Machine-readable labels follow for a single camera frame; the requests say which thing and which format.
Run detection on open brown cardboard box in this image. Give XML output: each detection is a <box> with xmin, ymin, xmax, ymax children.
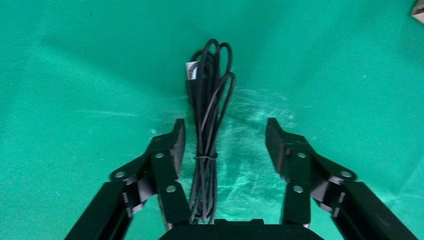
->
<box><xmin>411</xmin><ymin>0</ymin><xmax>424</xmax><ymax>25</ymax></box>

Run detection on green table cloth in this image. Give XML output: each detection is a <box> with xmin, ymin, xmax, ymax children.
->
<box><xmin>0</xmin><ymin>0</ymin><xmax>424</xmax><ymax>240</ymax></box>

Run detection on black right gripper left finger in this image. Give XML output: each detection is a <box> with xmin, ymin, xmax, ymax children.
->
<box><xmin>64</xmin><ymin>118</ymin><xmax>193</xmax><ymax>240</ymax></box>

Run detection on black cable with tie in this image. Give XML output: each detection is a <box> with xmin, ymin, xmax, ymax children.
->
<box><xmin>184</xmin><ymin>38</ymin><xmax>237</xmax><ymax>225</ymax></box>

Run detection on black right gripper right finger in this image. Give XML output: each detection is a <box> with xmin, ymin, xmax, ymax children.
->
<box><xmin>264</xmin><ymin>117</ymin><xmax>420</xmax><ymax>240</ymax></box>

